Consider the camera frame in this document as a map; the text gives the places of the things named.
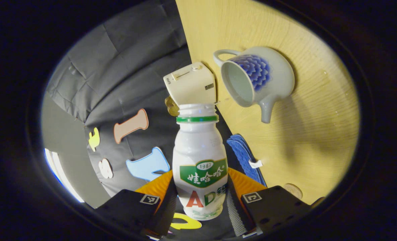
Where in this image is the white water bottle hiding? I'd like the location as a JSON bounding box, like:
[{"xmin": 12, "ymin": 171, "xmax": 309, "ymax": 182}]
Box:
[{"xmin": 172, "ymin": 103, "xmax": 229, "ymax": 221}]

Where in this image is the round beige coaster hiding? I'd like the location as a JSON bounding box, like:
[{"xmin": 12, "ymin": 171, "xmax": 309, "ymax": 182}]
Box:
[{"xmin": 283, "ymin": 183, "xmax": 303, "ymax": 200}]

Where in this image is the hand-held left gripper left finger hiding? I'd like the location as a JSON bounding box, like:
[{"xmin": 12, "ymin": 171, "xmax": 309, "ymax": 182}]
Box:
[{"xmin": 95, "ymin": 169, "xmax": 179, "ymax": 240}]

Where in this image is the brown bread slice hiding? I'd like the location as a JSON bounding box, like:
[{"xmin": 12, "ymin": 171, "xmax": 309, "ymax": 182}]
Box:
[{"xmin": 165, "ymin": 96, "xmax": 180, "ymax": 117}]

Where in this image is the white toaster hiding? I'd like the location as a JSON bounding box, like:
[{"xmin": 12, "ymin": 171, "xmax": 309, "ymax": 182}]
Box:
[{"xmin": 163, "ymin": 62, "xmax": 217, "ymax": 106}]

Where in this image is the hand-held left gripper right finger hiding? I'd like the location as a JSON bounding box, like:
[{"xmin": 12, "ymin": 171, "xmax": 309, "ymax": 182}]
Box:
[{"xmin": 226, "ymin": 167, "xmax": 314, "ymax": 238}]

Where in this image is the blue towel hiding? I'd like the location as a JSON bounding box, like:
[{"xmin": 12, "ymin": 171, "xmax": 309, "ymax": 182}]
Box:
[{"xmin": 226, "ymin": 134, "xmax": 267, "ymax": 187}]

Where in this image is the white blue-flowered teacup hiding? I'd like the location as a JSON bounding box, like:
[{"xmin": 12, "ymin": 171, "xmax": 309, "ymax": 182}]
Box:
[{"xmin": 213, "ymin": 46, "xmax": 295, "ymax": 124}]

